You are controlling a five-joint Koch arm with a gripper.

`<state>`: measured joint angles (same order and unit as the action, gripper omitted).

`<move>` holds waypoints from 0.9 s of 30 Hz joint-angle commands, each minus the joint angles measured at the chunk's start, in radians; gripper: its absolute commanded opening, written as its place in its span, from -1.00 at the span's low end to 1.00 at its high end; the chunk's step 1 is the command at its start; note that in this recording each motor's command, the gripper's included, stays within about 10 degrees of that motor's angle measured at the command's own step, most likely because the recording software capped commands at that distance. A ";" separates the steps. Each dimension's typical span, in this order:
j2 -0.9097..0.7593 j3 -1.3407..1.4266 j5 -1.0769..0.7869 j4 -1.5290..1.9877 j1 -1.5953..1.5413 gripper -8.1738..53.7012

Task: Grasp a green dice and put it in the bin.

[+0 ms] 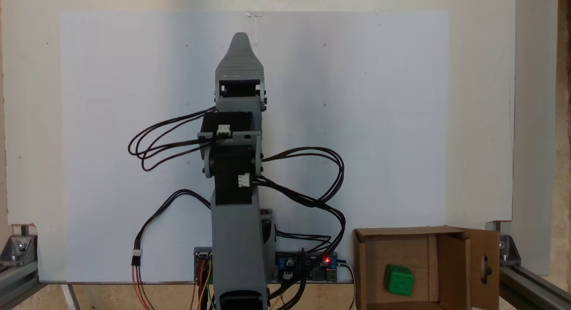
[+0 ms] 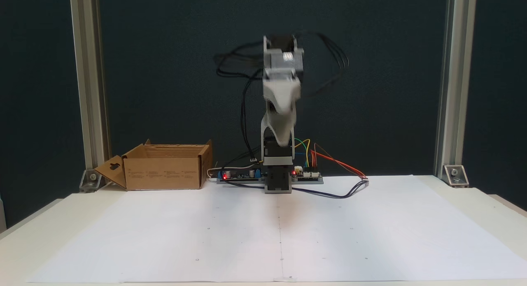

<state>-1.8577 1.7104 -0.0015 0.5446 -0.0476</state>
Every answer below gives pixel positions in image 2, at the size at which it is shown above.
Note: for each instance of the motor controller circuit board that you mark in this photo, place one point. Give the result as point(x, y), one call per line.
point(308, 174)

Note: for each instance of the grey board mounting plate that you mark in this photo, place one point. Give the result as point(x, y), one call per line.
point(313, 181)

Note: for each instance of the aluminium profile post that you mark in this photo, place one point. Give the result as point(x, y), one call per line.
point(88, 72)
point(455, 72)

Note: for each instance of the white paper sheet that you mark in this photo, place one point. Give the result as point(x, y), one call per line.
point(164, 236)

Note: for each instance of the blue power circuit board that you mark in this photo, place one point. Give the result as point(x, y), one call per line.
point(239, 175)

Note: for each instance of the brown cardboard box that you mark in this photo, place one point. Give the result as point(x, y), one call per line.
point(164, 170)

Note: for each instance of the metal corner bracket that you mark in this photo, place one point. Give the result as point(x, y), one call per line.
point(455, 175)
point(91, 180)

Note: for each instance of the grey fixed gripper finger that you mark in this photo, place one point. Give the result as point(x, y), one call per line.
point(284, 125)

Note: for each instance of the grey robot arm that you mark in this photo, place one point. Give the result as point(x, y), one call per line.
point(278, 177)

